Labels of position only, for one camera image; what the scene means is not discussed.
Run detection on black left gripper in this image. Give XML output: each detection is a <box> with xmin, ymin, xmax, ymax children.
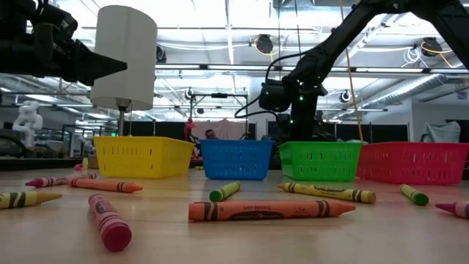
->
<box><xmin>0</xmin><ymin>21</ymin><xmax>128</xmax><ymax>87</ymax></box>

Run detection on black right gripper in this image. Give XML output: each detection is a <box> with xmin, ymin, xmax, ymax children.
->
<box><xmin>291</xmin><ymin>84</ymin><xmax>328</xmax><ymax>142</ymax></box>

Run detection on orange crayon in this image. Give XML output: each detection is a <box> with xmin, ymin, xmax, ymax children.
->
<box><xmin>67</xmin><ymin>177</ymin><xmax>144</xmax><ymax>194</ymax></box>
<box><xmin>188</xmin><ymin>199</ymin><xmax>357</xmax><ymax>222</ymax></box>

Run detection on white shade table lamp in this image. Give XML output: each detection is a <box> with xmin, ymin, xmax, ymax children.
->
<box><xmin>87</xmin><ymin>4</ymin><xmax>159</xmax><ymax>169</ymax></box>

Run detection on green plastic basket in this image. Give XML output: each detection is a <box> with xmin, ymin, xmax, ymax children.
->
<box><xmin>277</xmin><ymin>141</ymin><xmax>363</xmax><ymax>183</ymax></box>

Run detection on pink cloth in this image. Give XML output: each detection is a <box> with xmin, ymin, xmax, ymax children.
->
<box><xmin>192</xmin><ymin>117</ymin><xmax>250</xmax><ymax>140</ymax></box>

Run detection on black partition panel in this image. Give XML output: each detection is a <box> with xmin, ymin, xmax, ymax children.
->
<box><xmin>331</xmin><ymin>122</ymin><xmax>410</xmax><ymax>144</ymax></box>
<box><xmin>122</xmin><ymin>120</ymin><xmax>186</xmax><ymax>141</ymax></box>

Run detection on blue plastic basket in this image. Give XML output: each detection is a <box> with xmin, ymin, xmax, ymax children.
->
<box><xmin>199</xmin><ymin>139</ymin><xmax>275</xmax><ymax>181</ymax></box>

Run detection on white robot figure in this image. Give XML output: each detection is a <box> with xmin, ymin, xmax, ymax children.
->
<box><xmin>11</xmin><ymin>100</ymin><xmax>44</xmax><ymax>147</ymax></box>

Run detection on yellow plastic basket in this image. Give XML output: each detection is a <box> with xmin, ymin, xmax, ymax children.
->
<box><xmin>92</xmin><ymin>136</ymin><xmax>195</xmax><ymax>180</ymax></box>

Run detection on red object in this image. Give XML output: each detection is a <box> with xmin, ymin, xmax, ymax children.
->
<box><xmin>184</xmin><ymin>117</ymin><xmax>197</xmax><ymax>142</ymax></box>

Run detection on red plastic basket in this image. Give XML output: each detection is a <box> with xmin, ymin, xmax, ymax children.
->
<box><xmin>355</xmin><ymin>142</ymin><xmax>469</xmax><ymax>186</ymax></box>

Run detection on grey cloth covered object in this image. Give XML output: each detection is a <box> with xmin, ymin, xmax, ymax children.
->
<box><xmin>421</xmin><ymin>120</ymin><xmax>462</xmax><ymax>143</ymax></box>

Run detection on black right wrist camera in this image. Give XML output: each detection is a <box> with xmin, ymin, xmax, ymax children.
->
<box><xmin>259</xmin><ymin>79</ymin><xmax>292</xmax><ymax>113</ymax></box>

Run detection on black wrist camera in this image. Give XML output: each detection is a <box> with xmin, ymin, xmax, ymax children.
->
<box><xmin>259</xmin><ymin>79</ymin><xmax>292</xmax><ymax>113</ymax></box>
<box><xmin>38</xmin><ymin>3</ymin><xmax>79</xmax><ymax>40</ymax></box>

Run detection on yellow hanging cable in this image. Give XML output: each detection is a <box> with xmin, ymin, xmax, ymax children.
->
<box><xmin>339</xmin><ymin>0</ymin><xmax>365</xmax><ymax>142</ymax></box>

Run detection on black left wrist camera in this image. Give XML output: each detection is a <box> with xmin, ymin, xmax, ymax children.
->
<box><xmin>38</xmin><ymin>3</ymin><xmax>79</xmax><ymax>40</ymax></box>

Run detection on black metal frame stand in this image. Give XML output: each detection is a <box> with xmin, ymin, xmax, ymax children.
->
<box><xmin>188</xmin><ymin>92</ymin><xmax>250</xmax><ymax>140</ymax></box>

